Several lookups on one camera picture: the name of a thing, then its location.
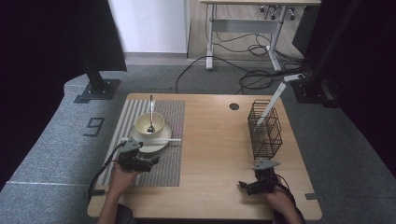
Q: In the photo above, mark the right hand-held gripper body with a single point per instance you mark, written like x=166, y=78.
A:
x=264, y=181

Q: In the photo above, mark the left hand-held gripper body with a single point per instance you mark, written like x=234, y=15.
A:
x=132, y=158

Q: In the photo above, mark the white chopstick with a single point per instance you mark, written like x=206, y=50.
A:
x=152, y=140
x=177, y=140

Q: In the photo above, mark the white round plate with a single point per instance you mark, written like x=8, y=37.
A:
x=166, y=129

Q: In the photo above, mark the person's left hand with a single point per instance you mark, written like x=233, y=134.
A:
x=123, y=180

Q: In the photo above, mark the person's right hand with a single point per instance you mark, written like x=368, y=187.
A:
x=280, y=202

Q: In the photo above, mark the striped woven placemat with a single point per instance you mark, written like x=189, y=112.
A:
x=168, y=168

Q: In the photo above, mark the cream bowl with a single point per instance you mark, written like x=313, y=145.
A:
x=142, y=123

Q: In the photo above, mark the grey tape piece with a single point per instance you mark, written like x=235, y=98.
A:
x=310, y=196
x=98, y=192

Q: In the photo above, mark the metal spoon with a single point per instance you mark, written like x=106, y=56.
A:
x=151, y=109

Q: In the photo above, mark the person's dark sleeve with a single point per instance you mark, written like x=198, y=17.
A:
x=126, y=214

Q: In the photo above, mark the long white utensil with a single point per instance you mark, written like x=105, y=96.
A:
x=274, y=99

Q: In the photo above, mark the black metal stand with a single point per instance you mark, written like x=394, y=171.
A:
x=314, y=90
x=96, y=84

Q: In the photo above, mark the black curtain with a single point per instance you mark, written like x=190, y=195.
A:
x=34, y=77
x=373, y=77

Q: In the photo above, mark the dark hanging panel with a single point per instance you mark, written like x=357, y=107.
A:
x=106, y=34

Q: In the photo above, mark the white-framed desk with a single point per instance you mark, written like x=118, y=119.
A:
x=246, y=25

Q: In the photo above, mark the office chair wheels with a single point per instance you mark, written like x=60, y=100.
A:
x=275, y=11

